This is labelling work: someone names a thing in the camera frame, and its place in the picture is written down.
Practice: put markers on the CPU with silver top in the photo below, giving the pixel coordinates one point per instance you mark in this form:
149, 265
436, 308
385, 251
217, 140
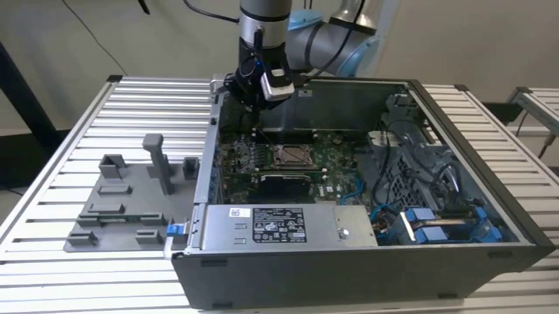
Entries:
292, 155

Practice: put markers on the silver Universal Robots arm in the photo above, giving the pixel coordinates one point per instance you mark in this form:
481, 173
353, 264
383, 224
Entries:
272, 32

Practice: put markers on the CPU socket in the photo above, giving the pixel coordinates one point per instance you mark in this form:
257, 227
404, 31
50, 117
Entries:
315, 156

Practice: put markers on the black graphics card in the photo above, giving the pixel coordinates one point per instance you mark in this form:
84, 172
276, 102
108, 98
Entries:
283, 188

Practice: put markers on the black pointed rod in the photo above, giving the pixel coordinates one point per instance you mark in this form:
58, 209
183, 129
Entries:
144, 6

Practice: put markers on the green motherboard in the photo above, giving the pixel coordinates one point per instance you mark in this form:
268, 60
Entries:
344, 176

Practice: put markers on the grey plastic parts rack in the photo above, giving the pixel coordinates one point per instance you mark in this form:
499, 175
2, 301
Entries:
130, 196

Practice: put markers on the silver power supply unit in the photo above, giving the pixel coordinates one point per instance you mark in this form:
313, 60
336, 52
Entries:
217, 229

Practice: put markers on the blue case latch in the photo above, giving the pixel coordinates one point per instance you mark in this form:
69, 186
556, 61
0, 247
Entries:
175, 230

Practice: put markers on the blue disk carrier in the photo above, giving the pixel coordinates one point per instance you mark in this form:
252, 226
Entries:
421, 216
432, 235

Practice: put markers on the dark grey PC case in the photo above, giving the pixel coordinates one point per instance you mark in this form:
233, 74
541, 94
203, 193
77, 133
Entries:
305, 281

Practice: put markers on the metal slat table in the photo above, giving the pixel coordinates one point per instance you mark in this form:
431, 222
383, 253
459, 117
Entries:
541, 101

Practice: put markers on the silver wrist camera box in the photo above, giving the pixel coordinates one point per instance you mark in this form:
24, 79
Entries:
276, 88

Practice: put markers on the black desk frame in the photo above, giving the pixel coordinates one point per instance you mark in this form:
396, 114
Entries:
28, 108

